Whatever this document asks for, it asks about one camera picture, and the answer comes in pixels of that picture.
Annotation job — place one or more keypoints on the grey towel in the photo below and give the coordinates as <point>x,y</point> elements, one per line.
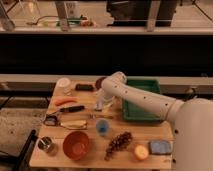
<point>106,108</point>

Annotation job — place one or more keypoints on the small wooden fork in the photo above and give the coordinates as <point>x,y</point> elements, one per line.
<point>93,116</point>

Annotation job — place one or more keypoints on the purple bowl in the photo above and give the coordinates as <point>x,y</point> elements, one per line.
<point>99,82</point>

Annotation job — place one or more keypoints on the orange carrot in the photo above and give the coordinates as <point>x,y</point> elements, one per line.
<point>60,102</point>

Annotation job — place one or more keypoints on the black handled knife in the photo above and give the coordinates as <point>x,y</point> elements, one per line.
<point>69,109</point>

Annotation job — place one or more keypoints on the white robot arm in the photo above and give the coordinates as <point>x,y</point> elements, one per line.
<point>192,120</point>

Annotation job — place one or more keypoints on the metal can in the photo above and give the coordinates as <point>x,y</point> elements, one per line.
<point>45,144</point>

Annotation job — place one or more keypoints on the black rectangular block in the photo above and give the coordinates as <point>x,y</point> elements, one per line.
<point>84,87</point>

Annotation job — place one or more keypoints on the blue sponge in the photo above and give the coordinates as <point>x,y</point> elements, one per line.
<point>160,147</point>

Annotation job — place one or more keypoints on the orange bowl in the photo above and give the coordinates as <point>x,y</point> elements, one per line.
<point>76,145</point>

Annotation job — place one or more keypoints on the white lidded jar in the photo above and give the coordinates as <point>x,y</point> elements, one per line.
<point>64,84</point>

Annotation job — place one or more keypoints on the green plastic tray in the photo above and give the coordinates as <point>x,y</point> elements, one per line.
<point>133,113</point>

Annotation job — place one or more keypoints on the blue plastic cup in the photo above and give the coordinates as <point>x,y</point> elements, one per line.
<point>102,127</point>

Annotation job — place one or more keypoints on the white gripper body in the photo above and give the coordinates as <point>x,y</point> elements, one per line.
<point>101,103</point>

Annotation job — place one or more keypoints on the yellow banana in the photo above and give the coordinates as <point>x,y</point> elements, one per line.
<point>77,124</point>

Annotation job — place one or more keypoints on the bunch of dark grapes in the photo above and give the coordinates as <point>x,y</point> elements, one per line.
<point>118,143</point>

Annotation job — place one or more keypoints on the yellow orange fruit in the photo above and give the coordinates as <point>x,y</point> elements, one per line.
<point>141,152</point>

